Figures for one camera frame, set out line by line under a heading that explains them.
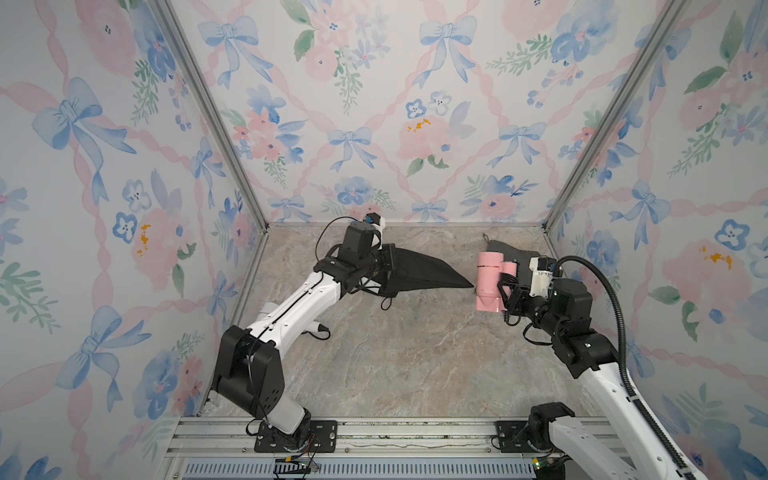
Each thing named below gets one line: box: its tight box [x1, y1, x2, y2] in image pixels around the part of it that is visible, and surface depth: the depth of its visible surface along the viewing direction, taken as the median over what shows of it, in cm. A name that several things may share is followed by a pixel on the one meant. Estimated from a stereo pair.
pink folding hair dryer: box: [476, 252, 517, 312], surface depth 78 cm
